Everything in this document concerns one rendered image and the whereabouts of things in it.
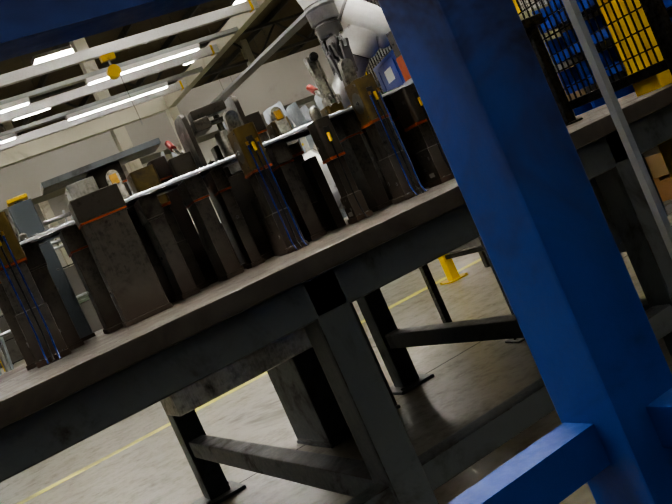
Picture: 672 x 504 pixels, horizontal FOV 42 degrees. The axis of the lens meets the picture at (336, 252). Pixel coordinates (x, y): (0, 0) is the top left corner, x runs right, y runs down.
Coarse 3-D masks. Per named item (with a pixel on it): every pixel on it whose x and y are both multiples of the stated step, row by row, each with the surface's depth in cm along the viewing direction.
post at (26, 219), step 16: (16, 208) 251; (32, 208) 252; (16, 224) 250; (32, 224) 252; (48, 256) 252; (64, 272) 254; (64, 288) 253; (64, 304) 253; (80, 320) 254; (80, 336) 253
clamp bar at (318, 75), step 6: (312, 54) 266; (306, 60) 268; (312, 60) 266; (312, 66) 270; (318, 66) 269; (312, 72) 268; (318, 72) 270; (324, 72) 269; (318, 78) 269; (324, 78) 269; (318, 84) 268; (324, 84) 269; (330, 84) 269; (324, 90) 269; (330, 90) 269; (324, 96) 268; (336, 96) 268; (330, 102) 267
